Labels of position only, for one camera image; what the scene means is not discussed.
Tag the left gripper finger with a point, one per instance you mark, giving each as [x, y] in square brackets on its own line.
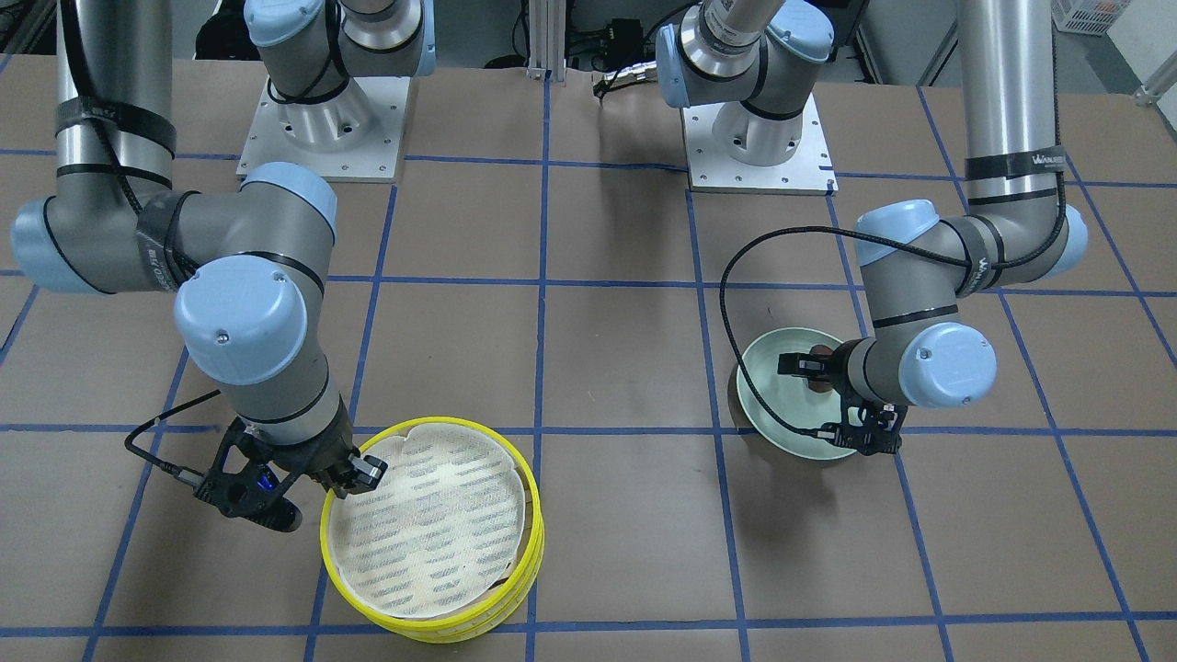
[798, 364]
[868, 429]

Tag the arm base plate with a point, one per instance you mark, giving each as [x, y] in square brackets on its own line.
[354, 138]
[732, 151]

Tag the light green plate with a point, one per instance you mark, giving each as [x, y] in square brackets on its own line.
[789, 396]

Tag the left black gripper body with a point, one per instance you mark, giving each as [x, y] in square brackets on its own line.
[830, 366]

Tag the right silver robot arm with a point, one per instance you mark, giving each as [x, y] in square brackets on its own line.
[247, 269]

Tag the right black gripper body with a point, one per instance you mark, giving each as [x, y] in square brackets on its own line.
[315, 453]

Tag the dark red bun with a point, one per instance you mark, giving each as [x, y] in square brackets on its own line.
[820, 380]

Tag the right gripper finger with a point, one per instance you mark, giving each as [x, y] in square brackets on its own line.
[266, 508]
[353, 476]

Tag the yellow steamer basket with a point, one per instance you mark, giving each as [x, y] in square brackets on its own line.
[491, 608]
[448, 521]

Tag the aluminium frame post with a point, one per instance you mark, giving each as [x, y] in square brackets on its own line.
[546, 26]

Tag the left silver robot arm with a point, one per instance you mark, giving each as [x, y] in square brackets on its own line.
[755, 63]

